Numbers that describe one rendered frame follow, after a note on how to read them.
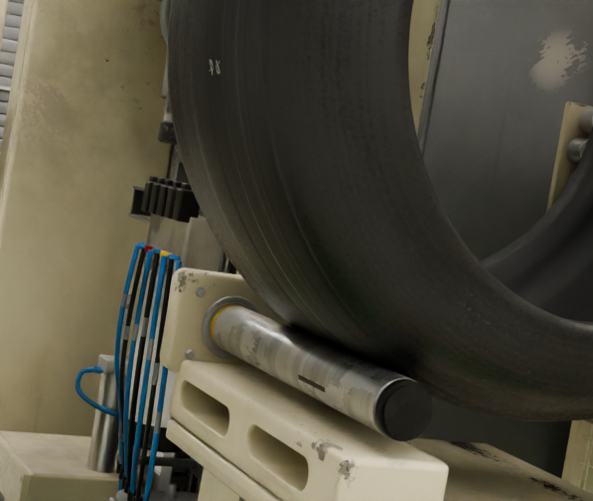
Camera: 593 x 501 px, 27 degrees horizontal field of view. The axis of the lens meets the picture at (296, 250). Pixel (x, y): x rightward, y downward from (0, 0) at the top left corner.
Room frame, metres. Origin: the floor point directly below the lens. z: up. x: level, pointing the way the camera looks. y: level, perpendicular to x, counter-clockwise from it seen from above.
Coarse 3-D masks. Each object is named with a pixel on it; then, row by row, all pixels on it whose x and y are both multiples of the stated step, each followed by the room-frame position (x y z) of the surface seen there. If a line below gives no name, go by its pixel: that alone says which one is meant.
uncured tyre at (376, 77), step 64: (192, 0) 0.97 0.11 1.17; (256, 0) 0.86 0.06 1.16; (320, 0) 0.83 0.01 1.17; (384, 0) 0.83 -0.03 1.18; (192, 64) 0.96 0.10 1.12; (256, 64) 0.86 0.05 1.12; (320, 64) 0.83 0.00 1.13; (384, 64) 0.84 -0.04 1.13; (192, 128) 0.98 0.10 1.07; (256, 128) 0.87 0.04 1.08; (320, 128) 0.84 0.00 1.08; (384, 128) 0.84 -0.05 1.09; (256, 192) 0.90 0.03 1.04; (320, 192) 0.85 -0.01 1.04; (384, 192) 0.85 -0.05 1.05; (576, 192) 1.26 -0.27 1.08; (256, 256) 0.97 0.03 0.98; (320, 256) 0.87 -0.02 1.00; (384, 256) 0.86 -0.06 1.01; (448, 256) 0.87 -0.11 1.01; (512, 256) 1.23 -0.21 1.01; (576, 256) 1.25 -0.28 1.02; (320, 320) 0.95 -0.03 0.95; (384, 320) 0.89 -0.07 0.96; (448, 320) 0.88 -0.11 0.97; (512, 320) 0.89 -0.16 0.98; (576, 320) 0.95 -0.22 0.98; (448, 384) 0.92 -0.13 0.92; (512, 384) 0.92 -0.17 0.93; (576, 384) 0.93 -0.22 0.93
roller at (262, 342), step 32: (224, 320) 1.15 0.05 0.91; (256, 320) 1.11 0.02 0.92; (256, 352) 1.07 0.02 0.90; (288, 352) 1.02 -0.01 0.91; (320, 352) 0.98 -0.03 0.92; (288, 384) 1.03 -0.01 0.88; (320, 384) 0.96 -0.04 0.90; (352, 384) 0.91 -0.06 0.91; (384, 384) 0.88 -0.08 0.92; (416, 384) 0.88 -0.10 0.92; (352, 416) 0.92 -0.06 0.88; (384, 416) 0.87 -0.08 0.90; (416, 416) 0.88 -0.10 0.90
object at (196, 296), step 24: (192, 288) 1.17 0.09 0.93; (216, 288) 1.18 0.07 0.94; (240, 288) 1.19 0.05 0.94; (168, 312) 1.18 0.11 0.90; (192, 312) 1.17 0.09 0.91; (216, 312) 1.18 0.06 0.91; (264, 312) 1.20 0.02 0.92; (168, 336) 1.17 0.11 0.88; (192, 336) 1.17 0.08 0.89; (168, 360) 1.17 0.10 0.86; (192, 360) 1.18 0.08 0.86; (216, 360) 1.19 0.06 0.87; (240, 360) 1.20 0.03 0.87
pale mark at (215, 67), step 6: (210, 54) 0.93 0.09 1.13; (216, 54) 0.92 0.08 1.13; (210, 60) 0.93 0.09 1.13; (216, 60) 0.92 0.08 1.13; (210, 66) 0.93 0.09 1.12; (216, 66) 0.92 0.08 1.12; (210, 72) 0.93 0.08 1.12; (216, 72) 0.92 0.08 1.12; (210, 78) 0.93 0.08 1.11; (216, 78) 0.92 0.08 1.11
